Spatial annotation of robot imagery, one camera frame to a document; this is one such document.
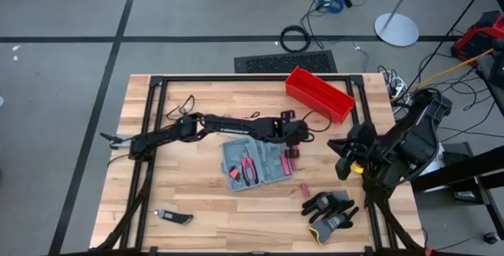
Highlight black work glove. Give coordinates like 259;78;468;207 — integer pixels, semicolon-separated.
301;190;356;224

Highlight coiled black floor cable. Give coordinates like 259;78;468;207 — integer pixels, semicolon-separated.
280;24;313;54

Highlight clear safety glasses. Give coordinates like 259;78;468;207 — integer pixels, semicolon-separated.
165;94;197;121

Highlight coiled blue cable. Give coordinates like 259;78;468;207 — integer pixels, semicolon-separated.
314;0;347;15

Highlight grey plastic tool case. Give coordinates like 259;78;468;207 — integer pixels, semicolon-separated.
220;136;295;193

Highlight red and black machine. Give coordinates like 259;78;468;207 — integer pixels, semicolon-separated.
450;10;504;67

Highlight black side shelf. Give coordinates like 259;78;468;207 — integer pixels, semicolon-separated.
409;141;504;241

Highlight white round pedestal table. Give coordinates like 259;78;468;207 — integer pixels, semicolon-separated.
373;0;473;48

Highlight white power strip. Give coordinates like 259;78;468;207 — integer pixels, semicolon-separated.
387;75;410;99

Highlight pink-handled screwdriver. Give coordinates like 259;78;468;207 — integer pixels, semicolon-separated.
280;154;292;177

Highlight pink-handled pliers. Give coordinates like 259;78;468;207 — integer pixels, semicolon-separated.
240;148;259;187

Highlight red plastic bin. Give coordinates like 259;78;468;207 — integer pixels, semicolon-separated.
284;65;356;125

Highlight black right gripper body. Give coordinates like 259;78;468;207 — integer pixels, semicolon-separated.
348;121;381;174

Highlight white printed box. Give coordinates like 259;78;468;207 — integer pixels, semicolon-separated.
427;149;448;176

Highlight grey yellow-cuffed work glove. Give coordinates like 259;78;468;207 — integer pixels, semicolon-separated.
307;206;361;247

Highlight black caster wheel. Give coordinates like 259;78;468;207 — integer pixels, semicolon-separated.
483;232;502;246

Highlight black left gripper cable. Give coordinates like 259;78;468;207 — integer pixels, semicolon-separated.
301;109;333;134

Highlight black utility knife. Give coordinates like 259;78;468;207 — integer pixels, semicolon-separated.
153;208;195;226

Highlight yellow pole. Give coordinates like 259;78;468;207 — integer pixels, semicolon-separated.
391;48;495;102

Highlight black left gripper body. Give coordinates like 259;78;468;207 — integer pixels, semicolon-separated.
275;116;314;149

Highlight thin black diagonal pole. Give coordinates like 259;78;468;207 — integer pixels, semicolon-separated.
404;0;500;94

